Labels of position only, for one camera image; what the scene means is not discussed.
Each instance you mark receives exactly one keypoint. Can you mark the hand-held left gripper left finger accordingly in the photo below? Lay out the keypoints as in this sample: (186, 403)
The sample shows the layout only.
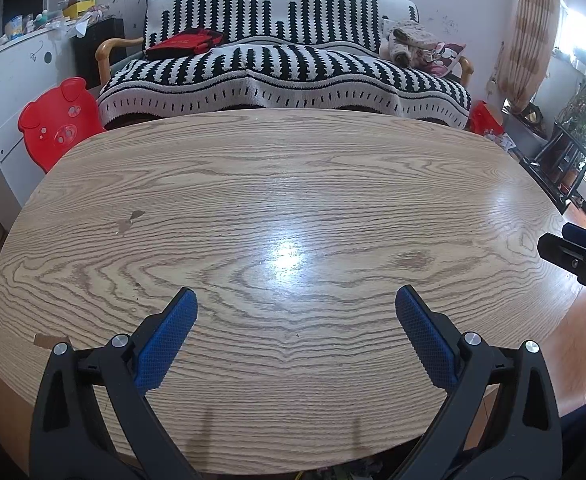
(168, 345)

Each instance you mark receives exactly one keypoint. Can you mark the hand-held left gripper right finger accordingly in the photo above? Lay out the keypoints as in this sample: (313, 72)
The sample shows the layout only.
(425, 340)

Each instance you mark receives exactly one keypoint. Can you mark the black plant stand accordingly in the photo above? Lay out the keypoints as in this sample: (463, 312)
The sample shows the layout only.
(558, 165)

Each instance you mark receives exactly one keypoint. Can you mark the red bag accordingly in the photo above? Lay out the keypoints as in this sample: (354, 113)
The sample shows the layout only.
(488, 120)

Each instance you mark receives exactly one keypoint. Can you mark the wooden sofa armrest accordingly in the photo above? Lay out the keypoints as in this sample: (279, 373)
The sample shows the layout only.
(108, 57)
(466, 69)

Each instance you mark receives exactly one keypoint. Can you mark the beige checked curtain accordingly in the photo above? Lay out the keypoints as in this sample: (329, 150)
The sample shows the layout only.
(530, 35)

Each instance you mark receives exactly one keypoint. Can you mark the pink printed cushion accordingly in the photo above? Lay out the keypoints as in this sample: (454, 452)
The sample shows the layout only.
(440, 60)

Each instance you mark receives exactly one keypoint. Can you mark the red pig-shaped stool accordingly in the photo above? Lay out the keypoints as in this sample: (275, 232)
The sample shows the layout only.
(55, 125)

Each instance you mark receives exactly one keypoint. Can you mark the beige plush toy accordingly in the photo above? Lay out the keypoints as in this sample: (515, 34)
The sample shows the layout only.
(408, 42)

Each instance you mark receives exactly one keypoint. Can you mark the white cabinet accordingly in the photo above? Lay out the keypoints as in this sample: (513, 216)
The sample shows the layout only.
(8, 110)

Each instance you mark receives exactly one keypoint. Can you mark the black white striped sofa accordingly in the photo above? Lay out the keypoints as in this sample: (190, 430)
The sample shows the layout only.
(283, 70)

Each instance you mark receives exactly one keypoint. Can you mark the black cabinet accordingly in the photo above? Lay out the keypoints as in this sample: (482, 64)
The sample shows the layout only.
(100, 50)

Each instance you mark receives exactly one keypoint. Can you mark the clutter on white cabinet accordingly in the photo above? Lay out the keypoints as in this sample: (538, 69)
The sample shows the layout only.
(43, 17)

